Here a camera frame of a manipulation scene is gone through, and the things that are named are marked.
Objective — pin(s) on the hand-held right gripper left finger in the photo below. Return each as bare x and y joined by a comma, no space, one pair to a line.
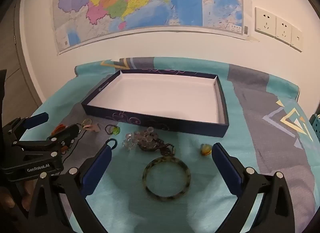
98,170

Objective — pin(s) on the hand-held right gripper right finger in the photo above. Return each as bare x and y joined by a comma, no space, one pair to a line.
226,170

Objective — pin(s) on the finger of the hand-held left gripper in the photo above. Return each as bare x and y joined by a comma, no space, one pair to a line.
67,132
38,119

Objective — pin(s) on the orange wristwatch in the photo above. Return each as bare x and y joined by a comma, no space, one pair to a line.
58,127

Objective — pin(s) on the tortoiseshell bangle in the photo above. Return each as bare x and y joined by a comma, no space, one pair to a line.
166,196

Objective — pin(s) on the dark blue box tray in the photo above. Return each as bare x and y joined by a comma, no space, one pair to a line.
160,95

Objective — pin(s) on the person's left hand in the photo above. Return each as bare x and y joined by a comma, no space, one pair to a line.
27,195

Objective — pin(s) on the teal patterned tablecloth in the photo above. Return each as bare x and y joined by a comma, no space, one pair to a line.
262,152

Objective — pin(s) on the beige cabinet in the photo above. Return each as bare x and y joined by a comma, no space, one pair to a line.
15,55

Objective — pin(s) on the teal plastic crate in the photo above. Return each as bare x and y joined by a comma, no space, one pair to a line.
316,129

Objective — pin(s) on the white wall socket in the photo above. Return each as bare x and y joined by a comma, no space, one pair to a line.
283,30
265,21

